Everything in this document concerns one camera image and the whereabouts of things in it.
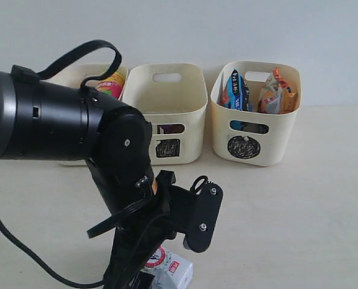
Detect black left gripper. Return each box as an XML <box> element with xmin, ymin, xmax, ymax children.
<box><xmin>103</xmin><ymin>170</ymin><xmax>223</xmax><ymax>289</ymax></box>

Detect blue white milk carton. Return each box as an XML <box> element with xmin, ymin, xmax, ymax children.
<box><xmin>142</xmin><ymin>246</ymin><xmax>193</xmax><ymax>289</ymax></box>

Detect purple drink carton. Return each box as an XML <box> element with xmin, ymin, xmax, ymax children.
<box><xmin>157</xmin><ymin>124</ymin><xmax>185</xmax><ymax>134</ymax></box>

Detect blue black snack bag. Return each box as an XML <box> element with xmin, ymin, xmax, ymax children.
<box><xmin>219</xmin><ymin>69</ymin><xmax>255</xmax><ymax>133</ymax></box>

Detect pink Lays chips can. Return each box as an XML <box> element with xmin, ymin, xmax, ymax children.
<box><xmin>95</xmin><ymin>72</ymin><xmax>126</xmax><ymax>99</ymax></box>

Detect orange snack bag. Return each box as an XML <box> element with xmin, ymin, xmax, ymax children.
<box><xmin>258</xmin><ymin>67</ymin><xmax>298</xmax><ymax>114</ymax></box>

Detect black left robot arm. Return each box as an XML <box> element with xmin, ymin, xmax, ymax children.
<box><xmin>0</xmin><ymin>66</ymin><xmax>223</xmax><ymax>288</ymax></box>

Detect cream bin circle mark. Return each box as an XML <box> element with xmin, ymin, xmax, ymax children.
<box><xmin>211</xmin><ymin>61</ymin><xmax>301</xmax><ymax>167</ymax></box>

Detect cream bin square mark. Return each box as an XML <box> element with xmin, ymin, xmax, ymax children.
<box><xmin>122</xmin><ymin>63</ymin><xmax>208</xmax><ymax>166</ymax></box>

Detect cream bin triangle mark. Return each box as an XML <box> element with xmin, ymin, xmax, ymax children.
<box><xmin>58</xmin><ymin>63</ymin><xmax>129</xmax><ymax>167</ymax></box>

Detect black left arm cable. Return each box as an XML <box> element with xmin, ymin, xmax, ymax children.
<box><xmin>0</xmin><ymin>39</ymin><xmax>167</xmax><ymax>289</ymax></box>

